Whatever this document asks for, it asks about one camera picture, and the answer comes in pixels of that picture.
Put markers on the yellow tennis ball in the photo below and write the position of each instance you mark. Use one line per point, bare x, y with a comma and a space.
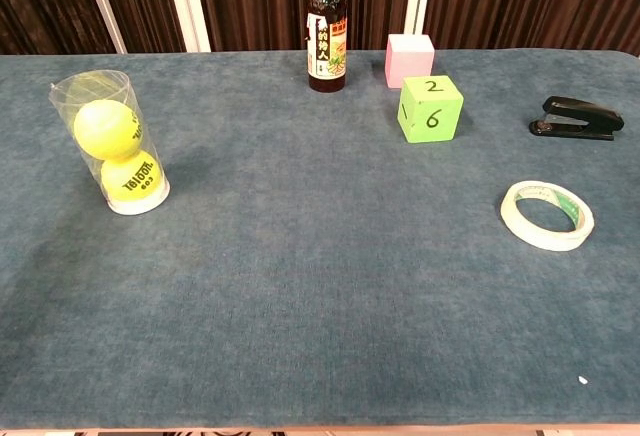
132, 181
105, 128

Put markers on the pink cube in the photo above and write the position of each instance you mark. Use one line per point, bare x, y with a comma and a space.
407, 63

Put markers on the dark brown curtain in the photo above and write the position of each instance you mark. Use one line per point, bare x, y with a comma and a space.
280, 1

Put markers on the clear plastic cup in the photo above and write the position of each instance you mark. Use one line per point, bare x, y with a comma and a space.
75, 88

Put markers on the black stapler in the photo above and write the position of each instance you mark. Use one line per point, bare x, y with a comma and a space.
590, 116

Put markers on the thin grey frame post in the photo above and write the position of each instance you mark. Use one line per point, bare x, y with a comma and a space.
102, 6

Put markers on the white tape roll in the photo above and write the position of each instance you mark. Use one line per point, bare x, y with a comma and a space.
515, 223

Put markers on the dark glass bottle with label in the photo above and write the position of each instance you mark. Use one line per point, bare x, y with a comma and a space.
327, 46

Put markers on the green numbered cube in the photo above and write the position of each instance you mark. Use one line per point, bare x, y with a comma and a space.
430, 113

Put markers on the blue table cloth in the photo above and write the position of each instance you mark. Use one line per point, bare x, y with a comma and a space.
320, 281

